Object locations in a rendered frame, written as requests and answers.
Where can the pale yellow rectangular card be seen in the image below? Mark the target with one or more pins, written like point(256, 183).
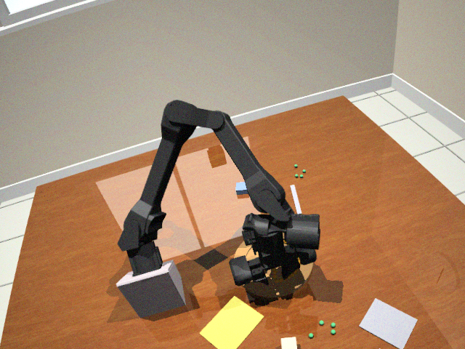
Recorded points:
point(231, 326)

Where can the white rectangular sheet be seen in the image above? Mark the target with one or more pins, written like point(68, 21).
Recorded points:
point(388, 323)

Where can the tan round board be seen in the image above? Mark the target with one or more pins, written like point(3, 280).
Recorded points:
point(273, 289)

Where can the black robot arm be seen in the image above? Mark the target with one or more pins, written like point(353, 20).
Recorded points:
point(142, 223)

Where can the light blue flat block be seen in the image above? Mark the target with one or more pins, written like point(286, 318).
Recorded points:
point(241, 188)

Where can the white flat bar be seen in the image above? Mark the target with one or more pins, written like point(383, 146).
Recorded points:
point(296, 202)

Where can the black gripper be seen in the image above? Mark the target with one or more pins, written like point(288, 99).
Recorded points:
point(244, 271)

